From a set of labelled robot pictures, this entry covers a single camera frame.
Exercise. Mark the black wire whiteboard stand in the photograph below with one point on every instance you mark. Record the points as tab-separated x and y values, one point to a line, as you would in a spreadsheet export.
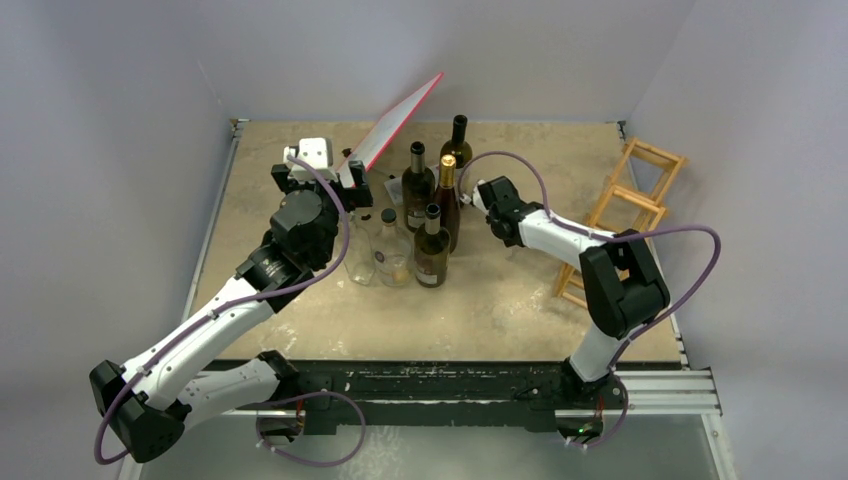
381	198

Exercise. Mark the empty clear glass bottle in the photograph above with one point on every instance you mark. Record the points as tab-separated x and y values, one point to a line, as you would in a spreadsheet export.
358	262

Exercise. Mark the pink framed whiteboard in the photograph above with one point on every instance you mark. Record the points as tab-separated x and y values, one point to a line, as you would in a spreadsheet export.
369	149

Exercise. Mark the red wine bottle gold cap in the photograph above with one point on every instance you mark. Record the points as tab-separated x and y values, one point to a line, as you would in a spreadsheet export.
445	197

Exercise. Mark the aluminium table edge rail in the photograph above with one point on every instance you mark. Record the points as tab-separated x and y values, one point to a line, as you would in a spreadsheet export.
238	127

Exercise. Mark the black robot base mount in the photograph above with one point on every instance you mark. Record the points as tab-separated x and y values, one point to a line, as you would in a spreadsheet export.
537	396

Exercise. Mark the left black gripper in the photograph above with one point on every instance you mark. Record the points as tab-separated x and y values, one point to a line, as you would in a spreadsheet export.
357	196

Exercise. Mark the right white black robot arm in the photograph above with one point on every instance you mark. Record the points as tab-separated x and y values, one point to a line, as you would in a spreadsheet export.
622	285

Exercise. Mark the green wine bottle bottom row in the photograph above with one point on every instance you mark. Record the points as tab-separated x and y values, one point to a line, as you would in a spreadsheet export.
431	249

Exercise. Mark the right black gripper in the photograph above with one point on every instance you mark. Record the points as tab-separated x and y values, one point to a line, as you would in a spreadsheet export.
488	196

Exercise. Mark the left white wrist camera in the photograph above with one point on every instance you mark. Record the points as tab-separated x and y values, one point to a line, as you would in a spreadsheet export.
317	153

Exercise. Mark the wooden wine rack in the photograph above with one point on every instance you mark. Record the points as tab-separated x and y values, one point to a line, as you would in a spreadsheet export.
646	207

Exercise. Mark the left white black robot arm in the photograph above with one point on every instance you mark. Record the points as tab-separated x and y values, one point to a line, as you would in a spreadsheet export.
151	399

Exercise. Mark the clear white-label wine bottle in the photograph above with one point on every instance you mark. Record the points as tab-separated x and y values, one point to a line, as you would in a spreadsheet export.
392	251

